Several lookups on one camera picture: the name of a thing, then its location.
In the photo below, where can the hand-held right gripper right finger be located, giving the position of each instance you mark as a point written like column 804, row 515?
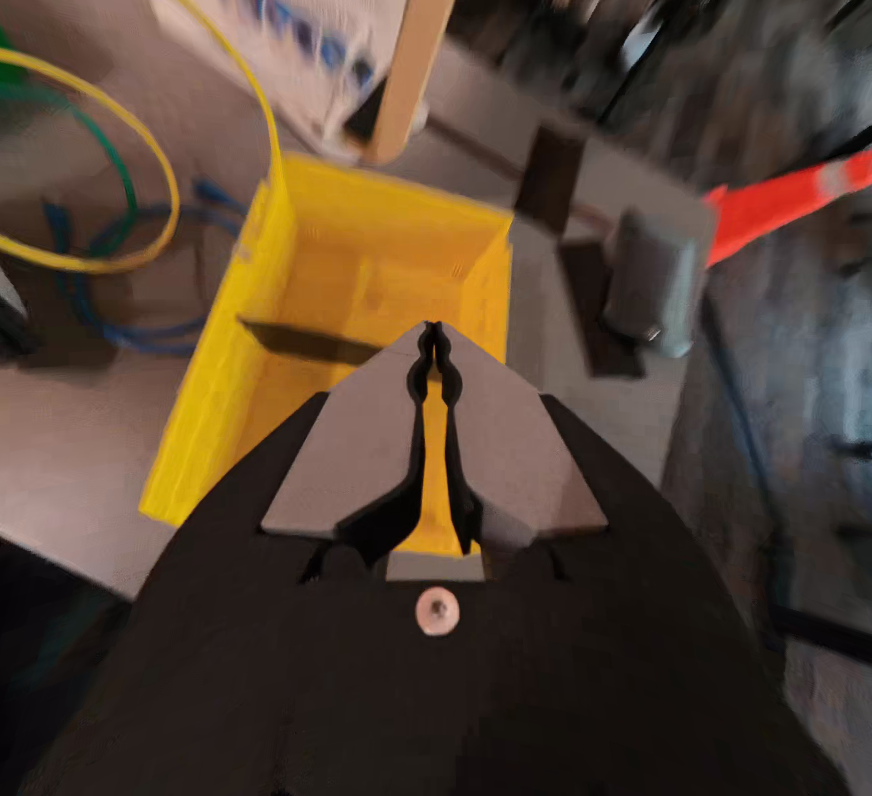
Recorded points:
column 518, row 462

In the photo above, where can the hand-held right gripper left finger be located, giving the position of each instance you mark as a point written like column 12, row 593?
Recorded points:
column 354, row 455

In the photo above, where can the yellow plastic bin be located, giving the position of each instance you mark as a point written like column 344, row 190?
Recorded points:
column 340, row 264

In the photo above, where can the orange traffic cone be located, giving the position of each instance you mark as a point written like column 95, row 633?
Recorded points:
column 783, row 203

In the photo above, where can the instruction sheet on stand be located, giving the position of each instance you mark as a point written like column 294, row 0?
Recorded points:
column 422, row 46

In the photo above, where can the printed instruction sheet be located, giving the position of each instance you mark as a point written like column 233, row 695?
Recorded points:
column 272, row 5

